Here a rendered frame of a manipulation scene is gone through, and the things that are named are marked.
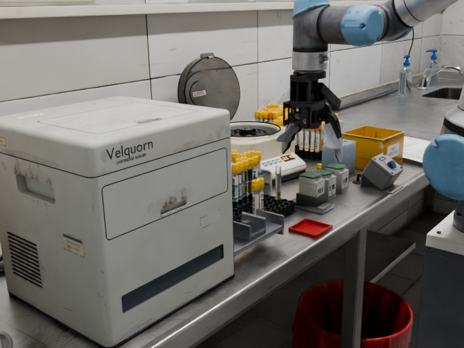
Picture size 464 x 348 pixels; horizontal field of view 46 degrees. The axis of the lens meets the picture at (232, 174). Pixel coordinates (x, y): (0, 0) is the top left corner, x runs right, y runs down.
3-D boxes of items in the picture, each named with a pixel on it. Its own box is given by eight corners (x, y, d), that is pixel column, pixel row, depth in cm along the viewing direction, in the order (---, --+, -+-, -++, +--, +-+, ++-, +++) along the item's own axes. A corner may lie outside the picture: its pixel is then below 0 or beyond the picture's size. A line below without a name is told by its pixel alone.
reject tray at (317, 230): (315, 239, 111) (316, 235, 111) (288, 230, 115) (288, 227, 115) (332, 228, 116) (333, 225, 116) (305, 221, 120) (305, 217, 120)
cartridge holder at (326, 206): (322, 215, 124) (322, 199, 123) (288, 206, 130) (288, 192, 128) (333, 208, 128) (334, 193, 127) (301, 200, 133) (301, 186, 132)
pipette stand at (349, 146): (337, 186, 143) (340, 149, 140) (316, 181, 148) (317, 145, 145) (359, 177, 150) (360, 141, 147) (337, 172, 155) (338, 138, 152)
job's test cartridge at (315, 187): (315, 206, 125) (316, 179, 124) (297, 201, 128) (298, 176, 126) (324, 201, 128) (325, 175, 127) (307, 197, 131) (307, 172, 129)
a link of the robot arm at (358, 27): (396, 3, 107) (350, 4, 115) (363, 4, 100) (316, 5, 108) (393, 44, 110) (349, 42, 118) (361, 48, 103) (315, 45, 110)
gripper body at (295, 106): (281, 128, 120) (282, 72, 116) (302, 121, 126) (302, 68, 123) (312, 132, 115) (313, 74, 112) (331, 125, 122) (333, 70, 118)
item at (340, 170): (340, 195, 137) (342, 168, 135) (324, 190, 140) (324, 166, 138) (348, 190, 140) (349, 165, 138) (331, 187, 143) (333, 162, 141)
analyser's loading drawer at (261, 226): (217, 272, 94) (216, 244, 93) (188, 262, 98) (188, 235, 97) (284, 234, 109) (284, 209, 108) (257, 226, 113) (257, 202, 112)
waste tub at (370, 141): (380, 175, 152) (382, 139, 149) (339, 166, 161) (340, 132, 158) (403, 164, 161) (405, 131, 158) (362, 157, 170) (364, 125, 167)
